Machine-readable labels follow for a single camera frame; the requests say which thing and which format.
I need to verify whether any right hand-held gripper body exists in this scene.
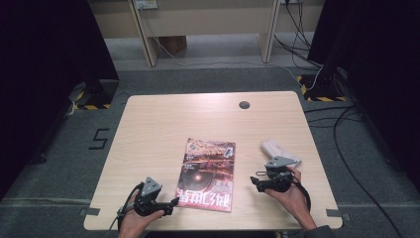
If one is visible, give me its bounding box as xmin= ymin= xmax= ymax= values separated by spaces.
xmin=257 ymin=156 xmax=298 ymax=193

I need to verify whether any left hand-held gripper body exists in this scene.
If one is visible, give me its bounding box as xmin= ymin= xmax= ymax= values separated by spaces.
xmin=133 ymin=177 xmax=166 ymax=218

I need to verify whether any white cloth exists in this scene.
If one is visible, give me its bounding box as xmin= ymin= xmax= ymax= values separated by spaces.
xmin=260 ymin=138 xmax=302 ymax=168

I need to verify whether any glossy magazine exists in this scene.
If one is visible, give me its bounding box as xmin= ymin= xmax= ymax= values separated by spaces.
xmin=174 ymin=137 xmax=237 ymax=213

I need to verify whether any person's left hand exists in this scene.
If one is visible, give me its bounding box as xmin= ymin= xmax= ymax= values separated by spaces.
xmin=118 ymin=192 xmax=165 ymax=238

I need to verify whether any person's right hand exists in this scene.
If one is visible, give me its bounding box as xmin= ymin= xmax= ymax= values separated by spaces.
xmin=264 ymin=167 xmax=317 ymax=231

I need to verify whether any grey tape strip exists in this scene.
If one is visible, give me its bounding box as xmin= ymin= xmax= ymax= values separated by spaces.
xmin=326 ymin=208 xmax=352 ymax=222
xmin=79 ymin=207 xmax=101 ymax=217

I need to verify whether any hazard-taped black stand base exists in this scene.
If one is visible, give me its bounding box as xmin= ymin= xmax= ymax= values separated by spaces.
xmin=296 ymin=73 xmax=348 ymax=103
xmin=67 ymin=78 xmax=120 ymax=111

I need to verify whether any black curtain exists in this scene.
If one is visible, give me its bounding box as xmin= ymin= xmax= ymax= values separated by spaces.
xmin=0 ymin=0 xmax=119 ymax=199
xmin=308 ymin=0 xmax=420 ymax=182

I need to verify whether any brown cardboard box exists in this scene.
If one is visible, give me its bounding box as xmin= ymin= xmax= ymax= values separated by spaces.
xmin=157 ymin=35 xmax=187 ymax=56

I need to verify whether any white power socket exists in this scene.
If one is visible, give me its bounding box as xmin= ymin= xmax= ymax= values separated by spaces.
xmin=134 ymin=0 xmax=158 ymax=10

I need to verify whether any left hand-held gripper cable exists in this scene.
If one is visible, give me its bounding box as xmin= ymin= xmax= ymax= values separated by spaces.
xmin=115 ymin=182 xmax=144 ymax=230

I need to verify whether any hand-held gripper cable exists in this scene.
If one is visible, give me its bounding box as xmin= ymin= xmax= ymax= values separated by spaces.
xmin=115 ymin=182 xmax=144 ymax=230
xmin=290 ymin=179 xmax=312 ymax=212

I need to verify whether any right hand-held gripper cable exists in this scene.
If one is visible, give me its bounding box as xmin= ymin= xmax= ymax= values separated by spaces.
xmin=290 ymin=179 xmax=312 ymax=212

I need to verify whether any long black floor cable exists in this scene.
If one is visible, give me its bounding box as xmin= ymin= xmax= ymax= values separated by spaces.
xmin=332 ymin=104 xmax=405 ymax=238

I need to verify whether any short black floor cable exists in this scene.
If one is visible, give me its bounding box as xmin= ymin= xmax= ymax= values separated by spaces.
xmin=303 ymin=104 xmax=365 ymax=129

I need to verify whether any white floor cable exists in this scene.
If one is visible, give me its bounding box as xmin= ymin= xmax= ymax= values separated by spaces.
xmin=140 ymin=6 xmax=325 ymax=90

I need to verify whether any black cable bundle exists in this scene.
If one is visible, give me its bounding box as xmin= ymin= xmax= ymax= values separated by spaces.
xmin=272 ymin=0 xmax=324 ymax=68

